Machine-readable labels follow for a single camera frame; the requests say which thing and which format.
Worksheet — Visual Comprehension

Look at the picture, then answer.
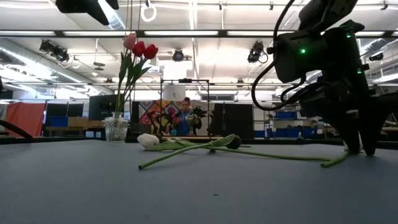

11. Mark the clear glass vase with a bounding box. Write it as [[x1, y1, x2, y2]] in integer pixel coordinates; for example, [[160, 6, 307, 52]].
[[104, 111, 129, 144]]

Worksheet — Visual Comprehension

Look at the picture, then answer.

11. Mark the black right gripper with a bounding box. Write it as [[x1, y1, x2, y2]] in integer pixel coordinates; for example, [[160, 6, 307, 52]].
[[323, 73, 389, 157]]

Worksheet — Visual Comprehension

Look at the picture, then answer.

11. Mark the white artificial tulip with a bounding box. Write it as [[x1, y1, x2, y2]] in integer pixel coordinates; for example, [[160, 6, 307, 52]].
[[320, 143, 365, 169], [137, 133, 332, 162]]

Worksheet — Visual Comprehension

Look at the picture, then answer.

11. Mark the white hanging cylinder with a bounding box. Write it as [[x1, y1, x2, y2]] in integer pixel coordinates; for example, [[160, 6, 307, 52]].
[[162, 84, 187, 102]]

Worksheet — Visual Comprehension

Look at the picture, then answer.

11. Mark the overhead LED light bar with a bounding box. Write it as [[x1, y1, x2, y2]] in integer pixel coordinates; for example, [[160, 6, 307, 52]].
[[0, 29, 398, 39]]

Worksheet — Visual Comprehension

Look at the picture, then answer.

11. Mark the thin hanging rope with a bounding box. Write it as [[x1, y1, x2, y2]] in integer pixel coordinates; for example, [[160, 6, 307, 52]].
[[124, 0, 130, 35]]

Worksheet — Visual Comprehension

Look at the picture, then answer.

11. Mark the round black ceiling camera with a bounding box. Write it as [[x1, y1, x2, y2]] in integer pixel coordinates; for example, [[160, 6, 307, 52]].
[[172, 49, 185, 63]]

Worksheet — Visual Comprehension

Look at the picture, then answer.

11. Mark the blue storage bin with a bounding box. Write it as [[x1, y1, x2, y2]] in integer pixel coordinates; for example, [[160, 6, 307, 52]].
[[274, 111, 299, 121], [49, 116, 69, 128]]

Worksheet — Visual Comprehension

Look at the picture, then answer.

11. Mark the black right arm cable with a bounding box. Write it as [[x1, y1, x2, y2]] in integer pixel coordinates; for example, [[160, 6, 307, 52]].
[[251, 0, 312, 112]]

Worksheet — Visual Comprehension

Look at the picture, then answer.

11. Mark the person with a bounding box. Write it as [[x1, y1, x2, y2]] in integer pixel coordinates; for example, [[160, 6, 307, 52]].
[[173, 96, 196, 137]]

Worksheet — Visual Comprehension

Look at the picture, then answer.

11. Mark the white hanging ring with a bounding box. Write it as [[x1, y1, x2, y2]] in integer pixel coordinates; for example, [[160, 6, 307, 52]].
[[140, 0, 157, 23]]

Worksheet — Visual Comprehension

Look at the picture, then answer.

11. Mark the cardboard box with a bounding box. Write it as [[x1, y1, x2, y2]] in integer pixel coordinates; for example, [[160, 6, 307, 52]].
[[67, 116, 106, 128]]

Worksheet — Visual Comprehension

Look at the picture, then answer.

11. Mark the black curved cable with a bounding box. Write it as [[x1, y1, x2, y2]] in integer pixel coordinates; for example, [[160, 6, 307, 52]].
[[0, 119, 34, 139]]

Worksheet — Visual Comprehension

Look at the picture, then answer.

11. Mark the pink artificial tulip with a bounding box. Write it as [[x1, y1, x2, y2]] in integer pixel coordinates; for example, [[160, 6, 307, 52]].
[[115, 32, 138, 119]]

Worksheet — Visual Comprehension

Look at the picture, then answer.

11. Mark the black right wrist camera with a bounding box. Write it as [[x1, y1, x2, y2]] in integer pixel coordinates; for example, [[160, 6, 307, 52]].
[[297, 81, 341, 118]]

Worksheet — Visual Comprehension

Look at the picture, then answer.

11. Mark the black ceiling camera with cable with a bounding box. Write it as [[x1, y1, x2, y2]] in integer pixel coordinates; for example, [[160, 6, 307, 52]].
[[247, 40, 269, 65]]

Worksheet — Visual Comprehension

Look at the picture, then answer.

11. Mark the black partition panel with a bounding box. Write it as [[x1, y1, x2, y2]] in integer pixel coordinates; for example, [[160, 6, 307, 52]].
[[212, 103, 254, 139]]

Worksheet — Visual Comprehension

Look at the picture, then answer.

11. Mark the red artificial tulip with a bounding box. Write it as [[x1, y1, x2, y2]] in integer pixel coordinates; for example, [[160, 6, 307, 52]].
[[123, 44, 159, 119], [119, 40, 146, 119]]

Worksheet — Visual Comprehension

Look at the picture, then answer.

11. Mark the colourful patchwork quilt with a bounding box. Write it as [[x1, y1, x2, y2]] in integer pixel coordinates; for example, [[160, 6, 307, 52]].
[[139, 100, 187, 135]]

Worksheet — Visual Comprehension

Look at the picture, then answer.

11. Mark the black metal frame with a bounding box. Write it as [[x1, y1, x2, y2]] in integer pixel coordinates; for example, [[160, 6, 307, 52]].
[[159, 78, 211, 139]]

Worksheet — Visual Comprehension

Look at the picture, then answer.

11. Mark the black monitor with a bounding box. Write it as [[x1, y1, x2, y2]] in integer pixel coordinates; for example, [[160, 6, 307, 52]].
[[88, 93, 122, 121]]

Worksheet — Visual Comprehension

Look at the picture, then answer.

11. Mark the orange curtain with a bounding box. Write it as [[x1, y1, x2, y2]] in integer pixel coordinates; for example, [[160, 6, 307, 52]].
[[5, 102, 47, 138]]

